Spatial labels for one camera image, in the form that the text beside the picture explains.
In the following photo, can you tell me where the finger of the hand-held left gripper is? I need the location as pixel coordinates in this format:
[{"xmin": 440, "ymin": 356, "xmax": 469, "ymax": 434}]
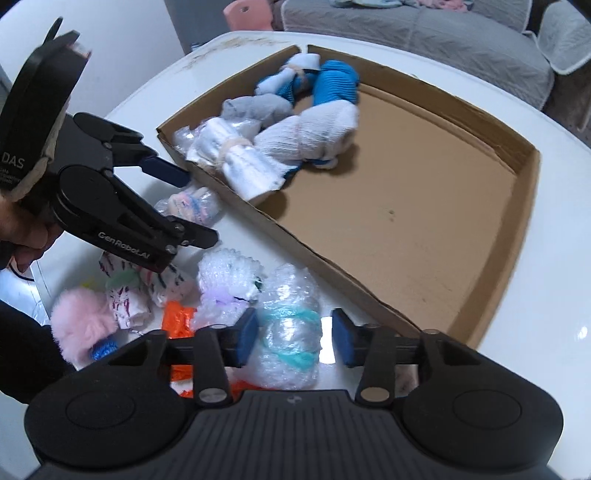
[
  {"xmin": 112, "ymin": 176, "xmax": 219, "ymax": 256},
  {"xmin": 73, "ymin": 112, "xmax": 191, "ymax": 188}
]

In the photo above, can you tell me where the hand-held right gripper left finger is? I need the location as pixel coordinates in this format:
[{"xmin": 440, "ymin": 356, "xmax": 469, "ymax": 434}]
[{"xmin": 124, "ymin": 308, "xmax": 260, "ymax": 407}]

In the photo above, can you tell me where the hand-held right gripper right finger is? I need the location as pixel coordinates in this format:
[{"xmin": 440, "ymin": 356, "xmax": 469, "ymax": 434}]
[{"xmin": 331, "ymin": 308, "xmax": 481, "ymax": 407}]

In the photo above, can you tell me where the small bubble wrap bundle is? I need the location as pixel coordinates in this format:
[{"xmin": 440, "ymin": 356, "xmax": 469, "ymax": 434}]
[{"xmin": 154, "ymin": 185, "xmax": 225, "ymax": 227}]

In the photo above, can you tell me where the bubble wrap bundle teal yarn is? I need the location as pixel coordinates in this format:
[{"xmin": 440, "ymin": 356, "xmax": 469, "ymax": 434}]
[{"xmin": 256, "ymin": 264, "xmax": 322, "ymax": 391}]

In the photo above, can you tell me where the bubble wrap bundle purple inside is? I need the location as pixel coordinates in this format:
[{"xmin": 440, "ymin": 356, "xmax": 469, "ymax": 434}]
[{"xmin": 190, "ymin": 248, "xmax": 269, "ymax": 330}]

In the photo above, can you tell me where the orange plastic bag bundle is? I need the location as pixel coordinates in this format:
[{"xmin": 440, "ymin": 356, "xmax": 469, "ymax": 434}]
[{"xmin": 161, "ymin": 300, "xmax": 247, "ymax": 400}]

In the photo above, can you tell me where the white plastic-wrapped cloth bundle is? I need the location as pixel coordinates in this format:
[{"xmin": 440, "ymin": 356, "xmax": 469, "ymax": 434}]
[{"xmin": 174, "ymin": 117, "xmax": 287, "ymax": 201}]

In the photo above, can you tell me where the purple-print bundle with green tie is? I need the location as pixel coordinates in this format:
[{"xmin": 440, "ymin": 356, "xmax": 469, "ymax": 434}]
[{"xmin": 98, "ymin": 251, "xmax": 153, "ymax": 329}]

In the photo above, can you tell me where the grey sock bundle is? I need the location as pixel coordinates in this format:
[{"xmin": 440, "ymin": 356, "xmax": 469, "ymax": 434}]
[{"xmin": 221, "ymin": 95, "xmax": 294, "ymax": 127}]

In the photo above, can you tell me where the pink fluffy pompom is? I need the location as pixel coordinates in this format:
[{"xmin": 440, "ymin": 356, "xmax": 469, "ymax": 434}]
[{"xmin": 50, "ymin": 288, "xmax": 120, "ymax": 365}]

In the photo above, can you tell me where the large white sock bundle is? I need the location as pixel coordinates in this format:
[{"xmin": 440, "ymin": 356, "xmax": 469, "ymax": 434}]
[{"xmin": 254, "ymin": 100, "xmax": 360, "ymax": 178}]

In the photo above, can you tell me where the shallow cardboard box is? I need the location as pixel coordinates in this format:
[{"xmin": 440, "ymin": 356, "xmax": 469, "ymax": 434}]
[{"xmin": 156, "ymin": 44, "xmax": 542, "ymax": 349}]

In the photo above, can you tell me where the white and blue sock bundle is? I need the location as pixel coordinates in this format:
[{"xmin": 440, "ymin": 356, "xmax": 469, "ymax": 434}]
[{"xmin": 254, "ymin": 53, "xmax": 321, "ymax": 104}]

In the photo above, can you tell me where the blue knit sock bundle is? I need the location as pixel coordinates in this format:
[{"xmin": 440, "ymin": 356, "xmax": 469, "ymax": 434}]
[{"xmin": 313, "ymin": 60, "xmax": 360, "ymax": 109}]

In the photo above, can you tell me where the person's left hand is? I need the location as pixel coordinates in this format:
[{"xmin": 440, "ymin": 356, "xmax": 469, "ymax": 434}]
[{"xmin": 0, "ymin": 198, "xmax": 64, "ymax": 273}]

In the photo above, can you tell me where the grey door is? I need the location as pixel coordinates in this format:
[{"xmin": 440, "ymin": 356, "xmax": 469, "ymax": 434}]
[{"xmin": 164, "ymin": 0, "xmax": 232, "ymax": 54}]

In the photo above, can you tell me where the pink plastic chair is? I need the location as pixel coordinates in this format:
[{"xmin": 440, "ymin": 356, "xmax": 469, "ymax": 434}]
[{"xmin": 223, "ymin": 0, "xmax": 273, "ymax": 32}]

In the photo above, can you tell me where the light blue garment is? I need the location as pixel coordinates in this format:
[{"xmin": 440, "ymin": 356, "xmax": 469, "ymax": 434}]
[{"xmin": 330, "ymin": 0, "xmax": 416, "ymax": 10}]

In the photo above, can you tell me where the grey quilted sofa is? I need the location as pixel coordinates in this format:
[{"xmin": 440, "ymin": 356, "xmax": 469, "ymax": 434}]
[{"xmin": 272, "ymin": 0, "xmax": 591, "ymax": 112}]

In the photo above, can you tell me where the pink garment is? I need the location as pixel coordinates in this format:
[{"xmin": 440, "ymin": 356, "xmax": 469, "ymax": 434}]
[{"xmin": 418, "ymin": 0, "xmax": 468, "ymax": 12}]

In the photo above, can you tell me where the white-trimmed grey armrest cover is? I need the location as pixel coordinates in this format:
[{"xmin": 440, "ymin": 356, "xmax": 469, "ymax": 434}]
[{"xmin": 524, "ymin": 0, "xmax": 591, "ymax": 75}]

